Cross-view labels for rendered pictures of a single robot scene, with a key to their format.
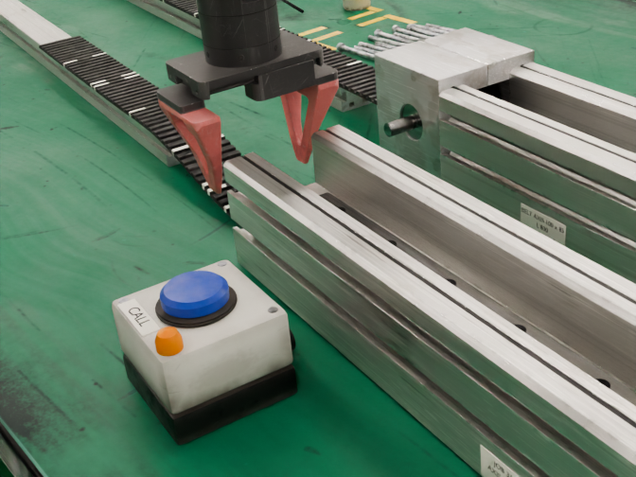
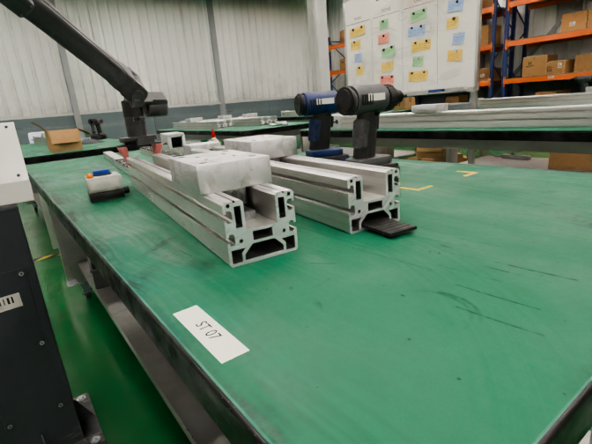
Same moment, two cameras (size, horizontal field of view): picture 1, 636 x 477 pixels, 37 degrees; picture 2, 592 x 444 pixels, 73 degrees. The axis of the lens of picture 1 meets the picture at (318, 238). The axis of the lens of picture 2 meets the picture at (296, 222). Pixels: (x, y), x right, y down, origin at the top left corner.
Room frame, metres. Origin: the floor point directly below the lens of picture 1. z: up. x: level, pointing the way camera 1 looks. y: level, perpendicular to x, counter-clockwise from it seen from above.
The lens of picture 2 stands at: (-0.56, -0.41, 0.97)
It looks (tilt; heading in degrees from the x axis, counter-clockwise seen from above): 16 degrees down; 0
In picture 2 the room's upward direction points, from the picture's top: 5 degrees counter-clockwise
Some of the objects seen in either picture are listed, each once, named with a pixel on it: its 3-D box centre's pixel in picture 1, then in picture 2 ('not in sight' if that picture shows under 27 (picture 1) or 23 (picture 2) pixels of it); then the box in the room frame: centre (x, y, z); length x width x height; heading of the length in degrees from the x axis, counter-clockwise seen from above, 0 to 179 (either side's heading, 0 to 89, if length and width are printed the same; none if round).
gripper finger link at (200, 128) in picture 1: (222, 130); (132, 154); (0.67, 0.06, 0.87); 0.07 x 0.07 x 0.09; 29
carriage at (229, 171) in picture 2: not in sight; (218, 177); (0.07, -0.29, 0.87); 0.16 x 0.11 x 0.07; 28
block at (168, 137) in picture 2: not in sight; (172, 142); (1.65, 0.21, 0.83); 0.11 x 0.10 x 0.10; 119
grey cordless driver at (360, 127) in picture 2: not in sight; (377, 136); (0.34, -0.61, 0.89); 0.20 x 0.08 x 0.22; 124
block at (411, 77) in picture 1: (442, 108); (200, 158); (0.76, -0.12, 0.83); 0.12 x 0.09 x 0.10; 118
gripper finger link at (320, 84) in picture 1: (281, 112); (150, 152); (0.70, 0.02, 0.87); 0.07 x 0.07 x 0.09; 29
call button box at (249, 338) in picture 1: (216, 339); (107, 185); (0.48, 0.07, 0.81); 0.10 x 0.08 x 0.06; 118
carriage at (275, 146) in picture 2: not in sight; (259, 152); (0.38, -0.34, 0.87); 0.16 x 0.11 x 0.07; 28
